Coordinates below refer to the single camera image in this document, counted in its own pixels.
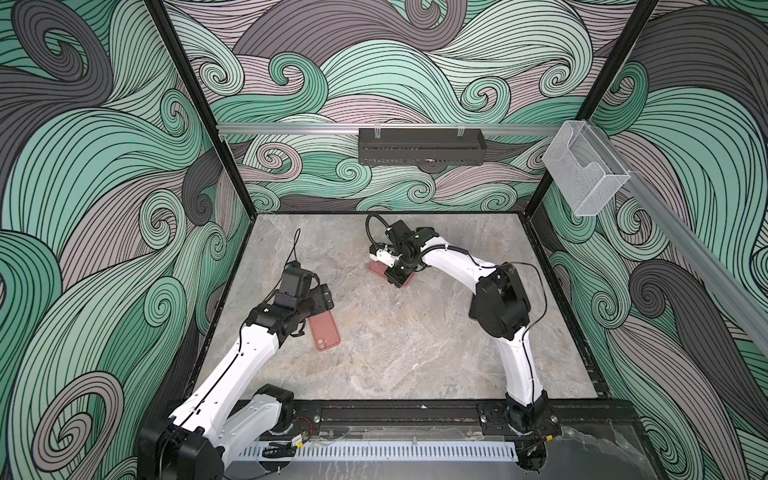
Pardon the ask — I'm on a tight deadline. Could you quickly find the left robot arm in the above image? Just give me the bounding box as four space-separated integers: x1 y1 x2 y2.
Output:
137 260 334 479

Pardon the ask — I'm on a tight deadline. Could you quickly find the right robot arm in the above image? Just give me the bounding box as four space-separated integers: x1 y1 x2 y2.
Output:
365 214 548 433

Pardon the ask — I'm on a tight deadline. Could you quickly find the black wall tray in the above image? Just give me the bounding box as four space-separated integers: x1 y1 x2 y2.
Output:
358 127 488 167

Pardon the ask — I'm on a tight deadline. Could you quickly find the aluminium wall rail back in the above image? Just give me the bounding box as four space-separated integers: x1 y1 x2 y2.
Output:
216 122 561 136

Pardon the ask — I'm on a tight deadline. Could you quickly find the aluminium wall rail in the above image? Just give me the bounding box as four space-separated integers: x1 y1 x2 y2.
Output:
216 122 561 136
585 122 767 353

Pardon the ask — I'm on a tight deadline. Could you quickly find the clear acrylic wall holder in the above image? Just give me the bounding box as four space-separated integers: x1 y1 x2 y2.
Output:
542 120 630 217

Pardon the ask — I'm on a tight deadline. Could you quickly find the white slotted cable duct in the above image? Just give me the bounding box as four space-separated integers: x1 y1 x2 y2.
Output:
230 440 520 464

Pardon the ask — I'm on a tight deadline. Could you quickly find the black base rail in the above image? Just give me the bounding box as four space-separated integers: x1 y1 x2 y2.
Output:
274 398 637 432

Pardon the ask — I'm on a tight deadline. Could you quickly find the aluminium wall rail right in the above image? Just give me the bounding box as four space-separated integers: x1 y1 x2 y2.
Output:
585 122 767 353

